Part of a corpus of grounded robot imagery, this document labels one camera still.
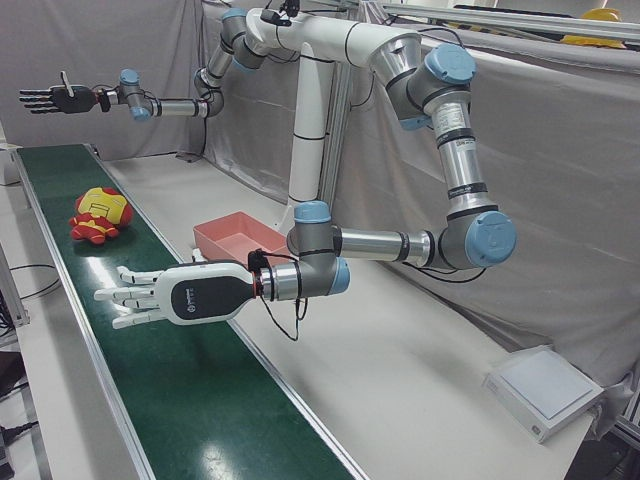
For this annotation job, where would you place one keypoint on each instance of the grey curtain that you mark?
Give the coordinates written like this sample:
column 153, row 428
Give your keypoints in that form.
column 550, row 175

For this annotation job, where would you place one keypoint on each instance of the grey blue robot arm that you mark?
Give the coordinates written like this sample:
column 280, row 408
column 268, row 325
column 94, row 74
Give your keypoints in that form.
column 175, row 107
column 460, row 150

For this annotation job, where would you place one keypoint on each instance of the green conveyor belt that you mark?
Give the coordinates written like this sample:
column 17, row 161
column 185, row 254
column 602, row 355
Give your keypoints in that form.
column 175, row 375

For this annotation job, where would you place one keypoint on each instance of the white conveyor motor box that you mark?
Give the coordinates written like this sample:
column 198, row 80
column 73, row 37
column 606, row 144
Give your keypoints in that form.
column 7, row 167

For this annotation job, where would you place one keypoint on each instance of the black head camera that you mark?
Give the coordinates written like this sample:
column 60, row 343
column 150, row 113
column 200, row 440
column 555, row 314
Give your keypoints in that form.
column 275, row 17

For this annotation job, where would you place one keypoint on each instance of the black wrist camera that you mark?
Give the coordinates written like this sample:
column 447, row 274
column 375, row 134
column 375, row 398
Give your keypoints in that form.
column 104, row 100
column 256, row 260

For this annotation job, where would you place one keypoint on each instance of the yellow hard hat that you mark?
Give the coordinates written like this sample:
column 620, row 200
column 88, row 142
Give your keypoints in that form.
column 592, row 41
column 600, row 15

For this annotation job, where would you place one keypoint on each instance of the white flat box device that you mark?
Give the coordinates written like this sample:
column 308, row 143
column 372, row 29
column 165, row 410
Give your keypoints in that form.
column 540, row 390

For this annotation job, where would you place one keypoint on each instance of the white robot torso stand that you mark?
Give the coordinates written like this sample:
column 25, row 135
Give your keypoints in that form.
column 310, row 150

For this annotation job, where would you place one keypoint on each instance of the aluminium profile leg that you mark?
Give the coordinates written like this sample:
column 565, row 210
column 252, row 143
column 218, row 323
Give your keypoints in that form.
column 15, row 295

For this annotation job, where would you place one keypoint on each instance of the red yellow plush toy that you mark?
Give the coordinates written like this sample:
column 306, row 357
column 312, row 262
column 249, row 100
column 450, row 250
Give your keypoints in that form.
column 102, row 207

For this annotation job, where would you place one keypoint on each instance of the pink plastic basket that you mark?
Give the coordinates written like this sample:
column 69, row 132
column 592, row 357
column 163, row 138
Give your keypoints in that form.
column 235, row 235

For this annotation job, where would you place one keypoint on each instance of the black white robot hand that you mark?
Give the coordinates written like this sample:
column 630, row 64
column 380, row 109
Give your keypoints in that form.
column 70, row 100
column 200, row 295

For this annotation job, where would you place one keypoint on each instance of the black floor equipment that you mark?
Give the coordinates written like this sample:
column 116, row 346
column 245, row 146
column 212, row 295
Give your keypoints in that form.
column 10, row 370

